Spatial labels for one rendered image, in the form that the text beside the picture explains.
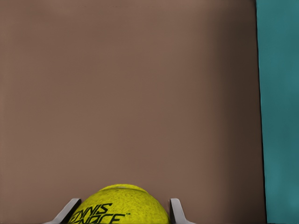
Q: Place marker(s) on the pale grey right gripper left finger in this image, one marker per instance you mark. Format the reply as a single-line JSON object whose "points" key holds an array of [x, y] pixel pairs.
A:
{"points": [[65, 212]]}

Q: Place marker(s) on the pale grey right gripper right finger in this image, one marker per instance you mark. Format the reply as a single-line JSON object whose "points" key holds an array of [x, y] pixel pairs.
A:
{"points": [[178, 211]]}

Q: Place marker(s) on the yellow tennis ball black print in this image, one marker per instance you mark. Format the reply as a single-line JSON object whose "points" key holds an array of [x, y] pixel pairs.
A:
{"points": [[121, 203]]}

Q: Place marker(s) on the teal box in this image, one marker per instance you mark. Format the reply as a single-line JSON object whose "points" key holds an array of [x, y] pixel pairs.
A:
{"points": [[279, 112]]}

